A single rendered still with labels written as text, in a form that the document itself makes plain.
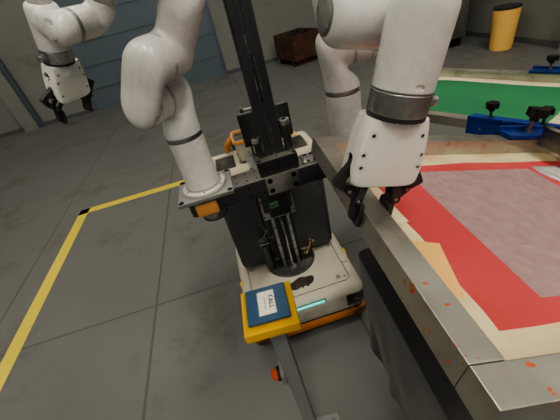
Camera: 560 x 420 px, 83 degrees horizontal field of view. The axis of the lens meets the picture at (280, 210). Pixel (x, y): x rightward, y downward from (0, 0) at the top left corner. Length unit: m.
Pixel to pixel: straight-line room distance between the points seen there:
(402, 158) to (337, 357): 1.43
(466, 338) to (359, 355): 1.44
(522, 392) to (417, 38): 0.34
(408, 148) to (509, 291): 0.22
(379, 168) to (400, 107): 0.08
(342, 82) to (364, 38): 0.43
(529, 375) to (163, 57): 0.70
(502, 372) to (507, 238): 0.29
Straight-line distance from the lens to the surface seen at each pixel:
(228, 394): 1.83
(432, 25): 0.40
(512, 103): 1.70
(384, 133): 0.43
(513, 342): 0.45
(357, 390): 1.72
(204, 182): 0.89
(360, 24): 0.45
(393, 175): 0.47
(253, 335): 0.77
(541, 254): 0.61
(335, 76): 0.88
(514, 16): 6.22
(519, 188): 0.80
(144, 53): 0.71
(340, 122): 0.92
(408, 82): 0.41
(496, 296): 0.49
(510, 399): 0.35
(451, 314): 0.38
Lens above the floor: 1.57
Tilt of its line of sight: 35 degrees down
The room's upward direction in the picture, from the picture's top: 15 degrees counter-clockwise
